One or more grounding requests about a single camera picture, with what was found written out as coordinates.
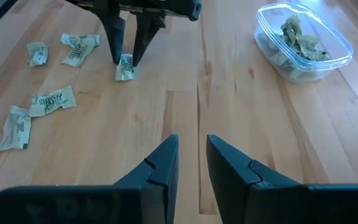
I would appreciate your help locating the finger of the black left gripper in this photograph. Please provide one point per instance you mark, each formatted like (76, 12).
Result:
(145, 34)
(116, 37)

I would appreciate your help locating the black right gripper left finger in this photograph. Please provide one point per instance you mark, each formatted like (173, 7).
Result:
(160, 180)

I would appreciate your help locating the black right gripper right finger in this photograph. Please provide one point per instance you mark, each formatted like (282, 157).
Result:
(228, 177)

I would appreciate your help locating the clear plastic container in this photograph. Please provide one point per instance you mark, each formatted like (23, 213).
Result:
(337, 59)

